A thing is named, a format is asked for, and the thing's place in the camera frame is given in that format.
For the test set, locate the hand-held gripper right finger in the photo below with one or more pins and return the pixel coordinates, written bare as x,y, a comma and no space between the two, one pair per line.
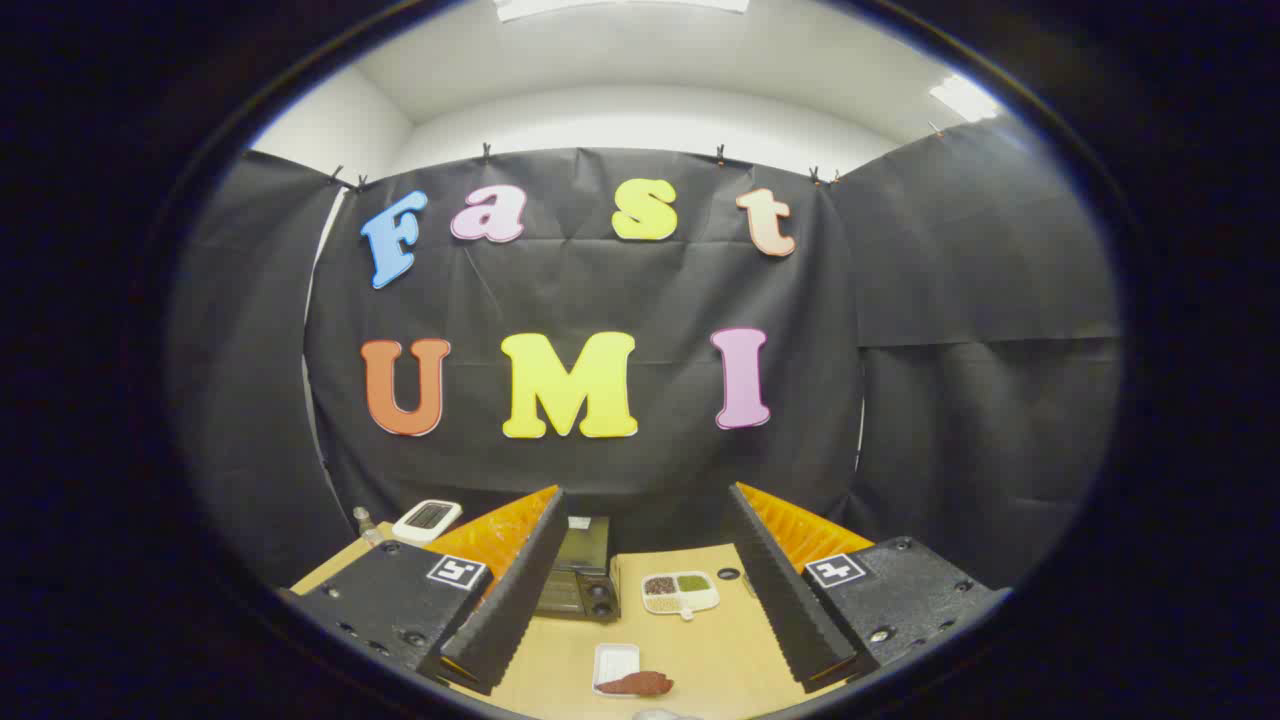
780,590

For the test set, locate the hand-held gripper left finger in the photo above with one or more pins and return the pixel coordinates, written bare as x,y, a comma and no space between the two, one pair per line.
520,590

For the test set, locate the black toaster oven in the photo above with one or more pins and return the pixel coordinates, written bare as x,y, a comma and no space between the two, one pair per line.
585,590

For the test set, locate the red-brown meat piece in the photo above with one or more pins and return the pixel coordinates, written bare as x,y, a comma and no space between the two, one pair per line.
640,684

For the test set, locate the white divided dish with beans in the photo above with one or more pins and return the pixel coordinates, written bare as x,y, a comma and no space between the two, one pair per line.
700,600

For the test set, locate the white foam tray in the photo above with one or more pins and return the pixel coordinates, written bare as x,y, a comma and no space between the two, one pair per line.
615,658

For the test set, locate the white kitchen scale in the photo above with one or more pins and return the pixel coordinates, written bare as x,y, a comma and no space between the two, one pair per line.
425,520

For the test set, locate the small clear glass bottle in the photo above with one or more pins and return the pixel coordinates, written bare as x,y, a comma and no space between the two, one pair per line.
366,526

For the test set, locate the small ceiling light panel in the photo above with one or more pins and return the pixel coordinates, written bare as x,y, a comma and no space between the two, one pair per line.
965,98

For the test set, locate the long ceiling light panel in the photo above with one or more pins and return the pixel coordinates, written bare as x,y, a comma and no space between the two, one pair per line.
620,7

